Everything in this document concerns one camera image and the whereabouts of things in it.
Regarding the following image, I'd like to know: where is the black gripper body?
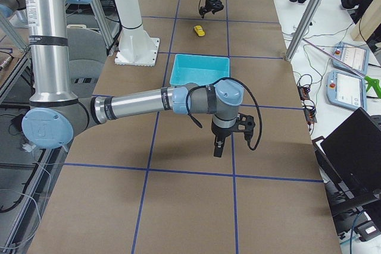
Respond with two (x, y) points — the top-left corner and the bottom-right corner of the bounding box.
(204, 0), (222, 11)
(211, 122), (234, 139)

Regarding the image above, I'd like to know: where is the yellow beetle toy car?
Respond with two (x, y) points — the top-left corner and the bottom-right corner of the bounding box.
(193, 25), (205, 37)

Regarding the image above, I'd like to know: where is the turquoise plastic bin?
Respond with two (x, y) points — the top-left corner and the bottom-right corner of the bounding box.
(170, 54), (230, 86)

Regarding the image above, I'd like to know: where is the orange black electronics board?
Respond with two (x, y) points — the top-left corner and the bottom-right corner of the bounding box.
(297, 85), (317, 126)

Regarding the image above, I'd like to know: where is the grey office chair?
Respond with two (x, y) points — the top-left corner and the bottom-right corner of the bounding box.
(67, 27), (108, 84)

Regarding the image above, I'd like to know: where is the black laptop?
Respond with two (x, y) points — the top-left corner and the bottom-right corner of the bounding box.
(313, 108), (380, 206)

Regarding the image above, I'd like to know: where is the near teach pendant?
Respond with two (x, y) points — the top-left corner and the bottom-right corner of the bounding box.
(326, 71), (367, 111)

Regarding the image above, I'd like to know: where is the teach pendant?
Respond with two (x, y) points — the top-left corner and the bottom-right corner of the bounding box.
(326, 71), (367, 111)
(332, 42), (370, 73)

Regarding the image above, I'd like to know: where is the far teach pendant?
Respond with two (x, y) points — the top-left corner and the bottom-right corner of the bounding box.
(332, 42), (370, 73)

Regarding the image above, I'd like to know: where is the wooden board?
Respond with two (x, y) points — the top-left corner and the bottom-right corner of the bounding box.
(350, 0), (380, 42)

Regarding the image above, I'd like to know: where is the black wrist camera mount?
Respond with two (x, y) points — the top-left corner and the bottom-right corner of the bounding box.
(232, 113), (255, 137)

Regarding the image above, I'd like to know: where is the aluminium frame post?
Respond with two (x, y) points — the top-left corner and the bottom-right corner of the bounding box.
(285, 0), (321, 62)

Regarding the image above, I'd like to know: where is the green handled grabber stick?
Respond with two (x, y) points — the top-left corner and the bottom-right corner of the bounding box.
(303, 38), (381, 98)

